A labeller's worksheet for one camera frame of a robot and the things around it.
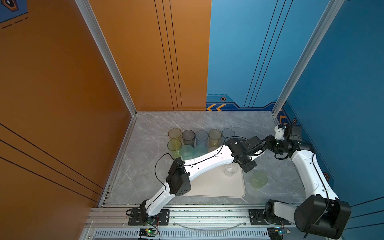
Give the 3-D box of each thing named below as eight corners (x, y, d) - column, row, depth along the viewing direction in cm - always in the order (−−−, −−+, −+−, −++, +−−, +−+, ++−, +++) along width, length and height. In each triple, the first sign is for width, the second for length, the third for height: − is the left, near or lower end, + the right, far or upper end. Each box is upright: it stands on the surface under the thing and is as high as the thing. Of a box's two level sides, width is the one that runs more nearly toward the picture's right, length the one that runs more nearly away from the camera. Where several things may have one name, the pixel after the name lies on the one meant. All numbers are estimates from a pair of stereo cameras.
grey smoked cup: (183, 151, 100) (181, 138, 89) (183, 142, 105) (182, 129, 93) (195, 151, 100) (194, 138, 89) (195, 142, 105) (194, 129, 93)
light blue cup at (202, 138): (196, 151, 101) (195, 139, 89) (196, 142, 105) (195, 130, 94) (207, 151, 101) (208, 139, 89) (206, 142, 105) (207, 130, 94)
